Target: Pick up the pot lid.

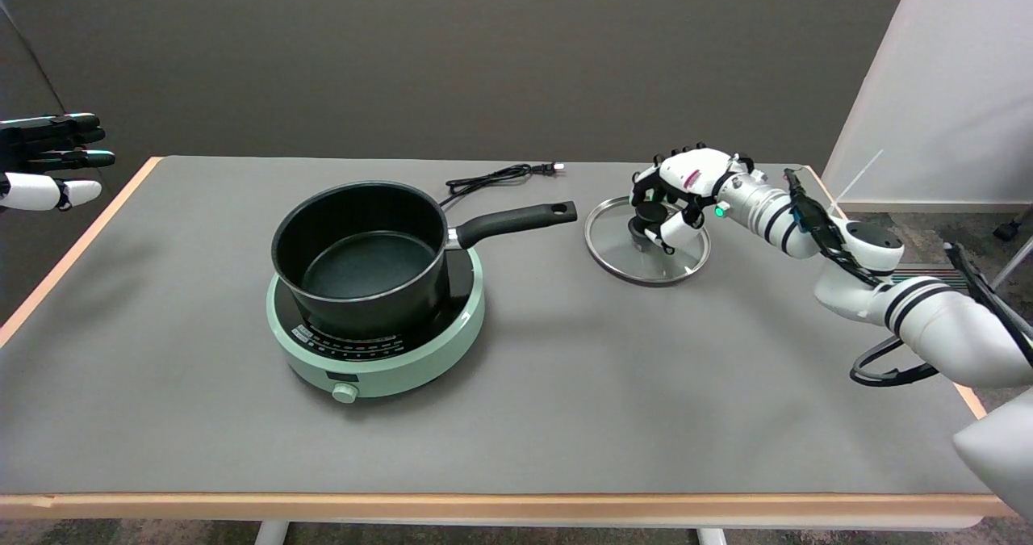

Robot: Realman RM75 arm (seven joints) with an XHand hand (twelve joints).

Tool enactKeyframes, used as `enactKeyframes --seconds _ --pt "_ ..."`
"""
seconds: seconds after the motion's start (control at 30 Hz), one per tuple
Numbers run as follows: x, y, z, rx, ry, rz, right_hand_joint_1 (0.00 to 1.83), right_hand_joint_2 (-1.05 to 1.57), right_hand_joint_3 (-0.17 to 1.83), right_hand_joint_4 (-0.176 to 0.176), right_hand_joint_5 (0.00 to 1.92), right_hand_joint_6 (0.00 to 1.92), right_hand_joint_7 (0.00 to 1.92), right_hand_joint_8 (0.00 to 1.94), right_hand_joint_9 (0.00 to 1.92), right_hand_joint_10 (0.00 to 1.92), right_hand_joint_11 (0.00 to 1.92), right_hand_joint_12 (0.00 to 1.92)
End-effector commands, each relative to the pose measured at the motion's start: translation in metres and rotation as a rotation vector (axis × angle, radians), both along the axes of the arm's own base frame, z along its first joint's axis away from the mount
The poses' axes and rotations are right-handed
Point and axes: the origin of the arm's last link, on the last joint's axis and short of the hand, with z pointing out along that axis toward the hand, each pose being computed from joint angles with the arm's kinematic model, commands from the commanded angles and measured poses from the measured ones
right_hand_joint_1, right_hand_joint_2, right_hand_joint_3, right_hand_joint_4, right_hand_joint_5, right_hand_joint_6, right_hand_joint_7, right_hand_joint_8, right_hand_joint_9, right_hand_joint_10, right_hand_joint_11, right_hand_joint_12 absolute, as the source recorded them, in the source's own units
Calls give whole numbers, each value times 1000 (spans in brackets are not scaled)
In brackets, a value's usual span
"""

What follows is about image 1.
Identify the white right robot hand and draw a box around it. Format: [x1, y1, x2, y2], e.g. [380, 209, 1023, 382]
[629, 143, 755, 254]

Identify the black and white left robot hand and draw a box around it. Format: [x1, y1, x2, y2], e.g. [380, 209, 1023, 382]
[0, 113, 116, 212]

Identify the glass pot lid black knob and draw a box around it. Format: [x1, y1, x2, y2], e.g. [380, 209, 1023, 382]
[584, 195, 712, 285]

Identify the grey table mat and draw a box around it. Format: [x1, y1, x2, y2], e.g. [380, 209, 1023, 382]
[0, 156, 1019, 495]

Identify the metal floor vent grille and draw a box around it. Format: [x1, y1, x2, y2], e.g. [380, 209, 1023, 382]
[900, 264, 981, 292]

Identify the chair base with black casters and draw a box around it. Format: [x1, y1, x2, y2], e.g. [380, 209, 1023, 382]
[993, 206, 1033, 287]

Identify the mint green induction cooker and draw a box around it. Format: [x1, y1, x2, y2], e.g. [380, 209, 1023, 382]
[266, 246, 487, 405]

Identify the black cable harness blue connector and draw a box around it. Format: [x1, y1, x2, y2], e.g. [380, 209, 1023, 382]
[783, 167, 897, 287]

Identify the black power cord with plug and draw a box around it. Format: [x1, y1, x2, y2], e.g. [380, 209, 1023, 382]
[440, 162, 566, 207]

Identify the black looping robot cable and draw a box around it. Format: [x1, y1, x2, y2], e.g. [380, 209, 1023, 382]
[849, 335, 941, 387]

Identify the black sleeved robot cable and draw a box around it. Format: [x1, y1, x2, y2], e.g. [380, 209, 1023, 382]
[943, 242, 1033, 368]

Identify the black saucepan with long handle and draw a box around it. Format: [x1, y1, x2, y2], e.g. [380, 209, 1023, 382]
[271, 180, 579, 340]

